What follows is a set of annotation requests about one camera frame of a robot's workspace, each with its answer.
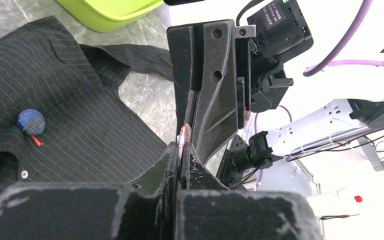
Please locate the red round brooch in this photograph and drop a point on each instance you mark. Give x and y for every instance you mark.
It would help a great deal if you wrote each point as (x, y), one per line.
(183, 138)

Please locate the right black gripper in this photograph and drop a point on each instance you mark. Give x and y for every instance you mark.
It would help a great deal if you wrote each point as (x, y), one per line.
(206, 96)

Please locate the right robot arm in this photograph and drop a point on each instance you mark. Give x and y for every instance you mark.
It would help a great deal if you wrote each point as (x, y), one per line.
(335, 124)

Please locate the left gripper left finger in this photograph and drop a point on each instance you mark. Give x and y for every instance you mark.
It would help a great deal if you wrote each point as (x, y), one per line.
(142, 210)

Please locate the black pinstriped shirt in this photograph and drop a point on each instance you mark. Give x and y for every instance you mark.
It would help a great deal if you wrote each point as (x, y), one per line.
(90, 134)

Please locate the white round badge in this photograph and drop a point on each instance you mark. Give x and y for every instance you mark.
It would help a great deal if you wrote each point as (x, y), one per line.
(31, 122)

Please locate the green plastic basin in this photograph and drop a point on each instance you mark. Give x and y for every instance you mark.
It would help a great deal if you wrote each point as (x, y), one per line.
(105, 16)

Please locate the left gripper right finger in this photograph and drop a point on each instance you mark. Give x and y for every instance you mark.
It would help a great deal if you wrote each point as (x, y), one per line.
(222, 214)

